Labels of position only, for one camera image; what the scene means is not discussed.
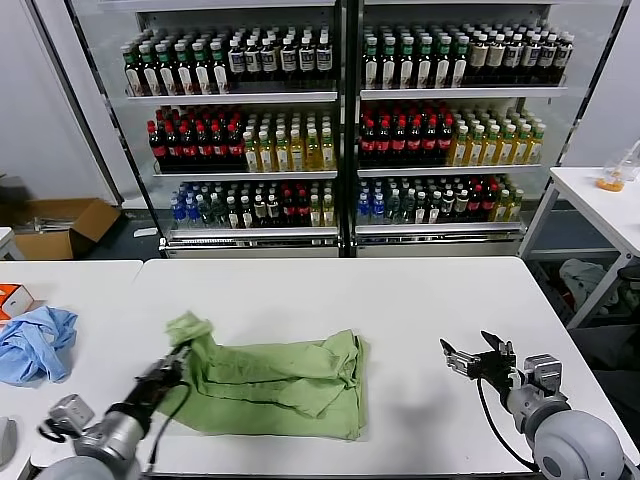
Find orange and white box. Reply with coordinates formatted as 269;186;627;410
0;283;36;320

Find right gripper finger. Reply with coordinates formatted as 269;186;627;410
480;329;517;361
439;338;479;379

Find open cardboard box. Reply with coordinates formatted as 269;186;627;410
10;198;124;261

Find grey clothes pile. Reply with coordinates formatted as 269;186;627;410
558;258;621;316

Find grey rounded device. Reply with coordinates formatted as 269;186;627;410
0;416;19;466

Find black perforated panel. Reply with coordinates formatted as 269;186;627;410
529;260;576;329

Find glass cooler door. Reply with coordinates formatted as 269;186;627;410
29;0;166;251
519;0;632;246

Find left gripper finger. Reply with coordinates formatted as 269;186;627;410
167;343;195;369

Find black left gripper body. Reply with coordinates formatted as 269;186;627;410
123;354;188;410

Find white beverage cooler cabinet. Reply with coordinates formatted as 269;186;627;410
97;0;351;260
349;0;571;259

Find white side table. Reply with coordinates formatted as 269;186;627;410
517;166;640;334

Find dark blurry object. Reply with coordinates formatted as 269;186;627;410
0;174;32;214

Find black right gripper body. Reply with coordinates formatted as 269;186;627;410
467;348;525;397

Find light green t-shirt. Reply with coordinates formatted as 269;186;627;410
164;309;372;444

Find glass beaker orange contents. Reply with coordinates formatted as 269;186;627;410
594;158;629;193

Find crumpled light blue shirt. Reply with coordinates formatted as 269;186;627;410
0;305;80;386

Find green-capped dark tea bottle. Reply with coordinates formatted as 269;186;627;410
398;40;417;91
141;44;160;97
210;42;230;95
452;38;470;90
175;43;195;96
434;39;453;90
158;44;177;96
380;40;399;91
416;39;435;90
362;40;381;91
124;45;143;97
193;43;212;96

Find tall clear glass container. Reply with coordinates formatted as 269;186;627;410
619;141;640;184

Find white cabinet corner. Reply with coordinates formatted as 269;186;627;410
0;227;25;262

